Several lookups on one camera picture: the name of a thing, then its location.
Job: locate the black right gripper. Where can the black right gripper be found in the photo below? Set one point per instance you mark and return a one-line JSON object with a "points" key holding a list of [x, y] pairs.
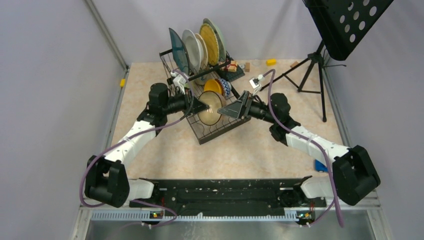
{"points": [[239, 109]]}

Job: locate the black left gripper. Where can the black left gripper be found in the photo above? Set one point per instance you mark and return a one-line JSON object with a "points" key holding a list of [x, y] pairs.
{"points": [[193, 105]]}

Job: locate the black wire dish rack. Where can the black wire dish rack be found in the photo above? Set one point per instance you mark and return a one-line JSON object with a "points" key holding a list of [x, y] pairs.
{"points": [[203, 132]]}

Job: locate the brown glazed bowl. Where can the brown glazed bowl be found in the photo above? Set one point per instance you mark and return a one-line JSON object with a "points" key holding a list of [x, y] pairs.
{"points": [[214, 101]]}

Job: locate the red patterned bowl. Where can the red patterned bowl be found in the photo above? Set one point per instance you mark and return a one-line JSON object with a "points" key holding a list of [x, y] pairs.
{"points": [[226, 86]]}

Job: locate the yellow bowl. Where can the yellow bowl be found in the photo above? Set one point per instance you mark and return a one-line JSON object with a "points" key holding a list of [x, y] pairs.
{"points": [[214, 86]]}

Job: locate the dark teal square plate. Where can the dark teal square plate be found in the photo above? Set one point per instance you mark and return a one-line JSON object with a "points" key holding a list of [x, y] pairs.
{"points": [[179, 52]]}

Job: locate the light green flower plate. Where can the light green flower plate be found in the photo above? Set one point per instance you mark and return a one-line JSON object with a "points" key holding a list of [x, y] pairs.
{"points": [[220, 39]]}

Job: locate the white plate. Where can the white plate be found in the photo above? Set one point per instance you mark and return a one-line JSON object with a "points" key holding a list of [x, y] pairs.
{"points": [[193, 49]]}

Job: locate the cream floral plate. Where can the cream floral plate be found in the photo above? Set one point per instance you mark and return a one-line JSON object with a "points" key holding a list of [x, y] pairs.
{"points": [[204, 51]]}

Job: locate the yellow bamboo pattern plate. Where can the yellow bamboo pattern plate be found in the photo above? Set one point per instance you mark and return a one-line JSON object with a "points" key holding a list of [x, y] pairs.
{"points": [[211, 43]]}

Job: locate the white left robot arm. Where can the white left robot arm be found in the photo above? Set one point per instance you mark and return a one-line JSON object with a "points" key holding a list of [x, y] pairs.
{"points": [[105, 178]]}

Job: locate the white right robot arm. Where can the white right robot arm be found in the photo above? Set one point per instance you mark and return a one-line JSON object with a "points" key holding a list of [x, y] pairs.
{"points": [[351, 172]]}

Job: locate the small wooden block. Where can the small wooden block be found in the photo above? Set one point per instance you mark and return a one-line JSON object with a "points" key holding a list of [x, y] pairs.
{"points": [[247, 67]]}

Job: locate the clear round lid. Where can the clear round lid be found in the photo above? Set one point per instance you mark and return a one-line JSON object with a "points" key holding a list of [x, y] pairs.
{"points": [[256, 62]]}

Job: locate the yellow lego block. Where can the yellow lego block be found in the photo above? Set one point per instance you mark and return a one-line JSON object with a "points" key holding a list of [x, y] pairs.
{"points": [[271, 62]]}

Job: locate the brown wooden block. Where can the brown wooden block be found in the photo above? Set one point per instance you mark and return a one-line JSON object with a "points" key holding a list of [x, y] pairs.
{"points": [[294, 64]]}

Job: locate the blue toy car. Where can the blue toy car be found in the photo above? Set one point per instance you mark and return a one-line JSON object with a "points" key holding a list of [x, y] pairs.
{"points": [[320, 167]]}

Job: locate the black music stand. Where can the black music stand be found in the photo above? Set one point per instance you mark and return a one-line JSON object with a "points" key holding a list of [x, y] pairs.
{"points": [[342, 24]]}

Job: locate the yellow block on rail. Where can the yellow block on rail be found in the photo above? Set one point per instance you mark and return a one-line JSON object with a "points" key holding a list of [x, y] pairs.
{"points": [[122, 82]]}

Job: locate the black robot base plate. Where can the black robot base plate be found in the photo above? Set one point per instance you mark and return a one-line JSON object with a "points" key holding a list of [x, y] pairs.
{"points": [[231, 197]]}

